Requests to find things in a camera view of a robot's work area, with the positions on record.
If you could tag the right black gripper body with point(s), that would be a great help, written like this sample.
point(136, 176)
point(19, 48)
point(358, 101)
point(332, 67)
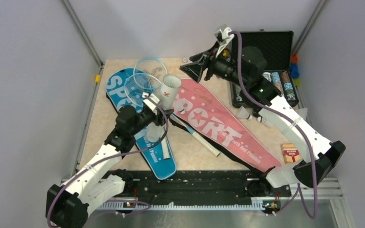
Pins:
point(222, 69)

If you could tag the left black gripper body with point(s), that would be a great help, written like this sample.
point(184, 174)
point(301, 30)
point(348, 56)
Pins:
point(145, 117)

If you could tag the white shuttlecock tube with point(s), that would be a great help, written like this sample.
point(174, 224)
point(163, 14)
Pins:
point(167, 94)

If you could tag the clear tube lid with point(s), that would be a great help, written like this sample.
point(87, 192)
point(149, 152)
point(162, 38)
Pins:
point(185, 138)

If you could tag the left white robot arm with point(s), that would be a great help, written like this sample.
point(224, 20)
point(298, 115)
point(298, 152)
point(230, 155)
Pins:
point(71, 204)

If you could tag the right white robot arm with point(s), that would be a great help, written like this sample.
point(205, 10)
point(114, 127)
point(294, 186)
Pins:
point(319, 154)

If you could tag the lower blue badminton racket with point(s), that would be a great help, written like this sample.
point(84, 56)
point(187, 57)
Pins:
point(134, 92)

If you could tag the blue badminton racket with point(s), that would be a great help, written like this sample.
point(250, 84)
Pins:
point(134, 92)
point(149, 71)

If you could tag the upper blue badminton racket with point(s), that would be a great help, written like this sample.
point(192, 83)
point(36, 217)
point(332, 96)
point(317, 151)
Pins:
point(149, 71)

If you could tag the pink racket cover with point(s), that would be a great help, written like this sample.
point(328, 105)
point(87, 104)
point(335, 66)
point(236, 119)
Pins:
point(206, 114)

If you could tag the blue racket cover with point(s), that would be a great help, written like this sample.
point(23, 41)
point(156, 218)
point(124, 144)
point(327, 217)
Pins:
point(162, 168)

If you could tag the black poker chip case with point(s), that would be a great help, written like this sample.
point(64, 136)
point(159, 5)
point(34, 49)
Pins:
point(276, 49)

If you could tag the white shuttlecock below case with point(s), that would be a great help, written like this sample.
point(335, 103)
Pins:
point(265, 121)

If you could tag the coloured toys in corner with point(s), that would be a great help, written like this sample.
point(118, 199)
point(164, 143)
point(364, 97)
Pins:
point(294, 70)

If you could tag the red white card box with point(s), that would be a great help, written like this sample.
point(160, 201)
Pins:
point(290, 153)

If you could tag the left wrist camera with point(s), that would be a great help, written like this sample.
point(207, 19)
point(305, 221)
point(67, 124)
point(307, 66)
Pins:
point(151, 101)

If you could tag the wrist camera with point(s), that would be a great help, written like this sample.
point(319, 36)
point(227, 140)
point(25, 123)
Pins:
point(151, 101)
point(224, 37)

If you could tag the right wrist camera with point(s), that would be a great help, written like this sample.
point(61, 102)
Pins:
point(224, 37)

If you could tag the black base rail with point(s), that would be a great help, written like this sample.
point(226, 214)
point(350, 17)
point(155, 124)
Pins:
point(200, 189)

